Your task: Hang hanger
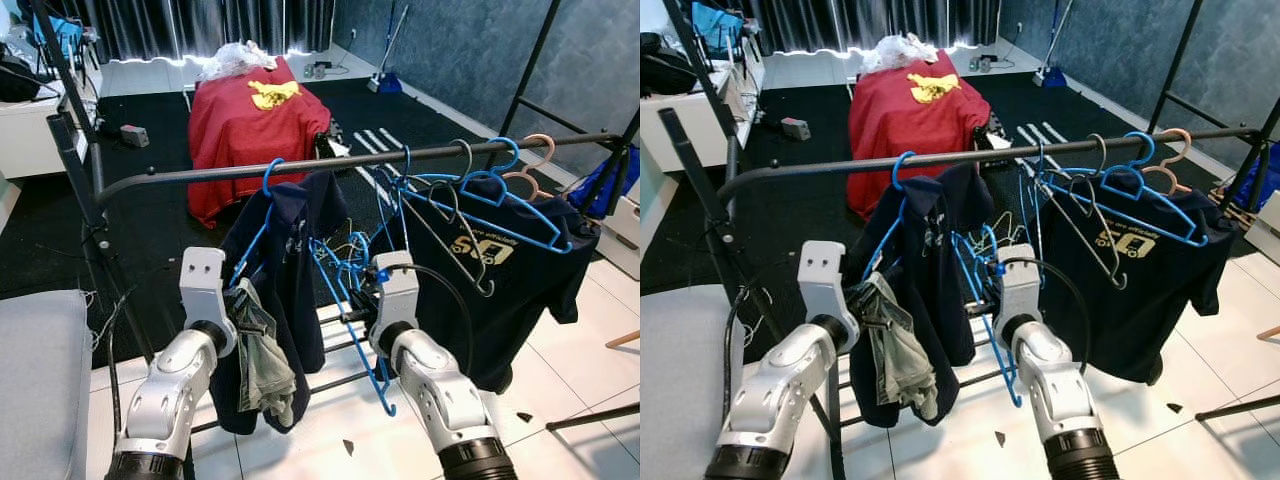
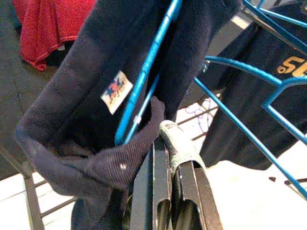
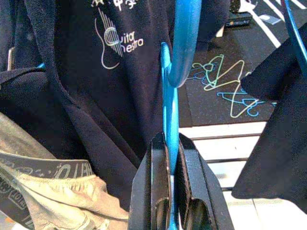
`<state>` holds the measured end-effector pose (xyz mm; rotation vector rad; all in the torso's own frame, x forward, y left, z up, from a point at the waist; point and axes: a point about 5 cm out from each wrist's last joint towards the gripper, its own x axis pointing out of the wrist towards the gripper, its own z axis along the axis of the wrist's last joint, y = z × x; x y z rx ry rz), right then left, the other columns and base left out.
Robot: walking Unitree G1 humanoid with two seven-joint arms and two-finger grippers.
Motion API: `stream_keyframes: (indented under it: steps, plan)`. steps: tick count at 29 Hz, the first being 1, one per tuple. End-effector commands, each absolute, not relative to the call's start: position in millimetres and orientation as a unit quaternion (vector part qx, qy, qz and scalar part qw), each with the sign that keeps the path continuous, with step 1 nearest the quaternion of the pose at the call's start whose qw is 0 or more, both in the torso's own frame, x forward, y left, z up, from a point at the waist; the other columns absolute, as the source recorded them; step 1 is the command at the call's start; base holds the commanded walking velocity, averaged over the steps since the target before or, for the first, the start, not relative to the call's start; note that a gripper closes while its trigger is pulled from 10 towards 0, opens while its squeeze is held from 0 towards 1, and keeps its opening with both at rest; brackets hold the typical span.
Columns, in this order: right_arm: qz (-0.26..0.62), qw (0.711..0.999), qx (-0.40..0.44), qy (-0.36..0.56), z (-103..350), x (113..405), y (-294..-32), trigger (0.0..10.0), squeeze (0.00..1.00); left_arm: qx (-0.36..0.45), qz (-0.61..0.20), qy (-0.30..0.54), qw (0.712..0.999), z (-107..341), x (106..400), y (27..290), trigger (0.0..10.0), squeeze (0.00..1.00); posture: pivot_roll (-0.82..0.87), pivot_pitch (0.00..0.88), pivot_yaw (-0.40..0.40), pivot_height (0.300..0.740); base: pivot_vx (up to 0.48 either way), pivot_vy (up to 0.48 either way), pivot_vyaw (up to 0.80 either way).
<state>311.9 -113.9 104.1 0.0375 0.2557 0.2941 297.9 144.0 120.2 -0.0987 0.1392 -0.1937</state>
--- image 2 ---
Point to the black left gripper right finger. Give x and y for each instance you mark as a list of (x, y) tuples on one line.
[(196, 198)]

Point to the blue hanger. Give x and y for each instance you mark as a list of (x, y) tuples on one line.
[(251, 7), (287, 82), (148, 60)]

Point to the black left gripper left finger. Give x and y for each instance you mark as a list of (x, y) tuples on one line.
[(153, 187)]

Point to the navy shirt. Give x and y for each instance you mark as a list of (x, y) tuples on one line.
[(84, 72)]

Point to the black shirt with gold print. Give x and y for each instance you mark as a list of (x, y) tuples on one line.
[(239, 143)]

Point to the red cloth with yellow print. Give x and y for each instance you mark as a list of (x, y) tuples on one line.
[(48, 28)]

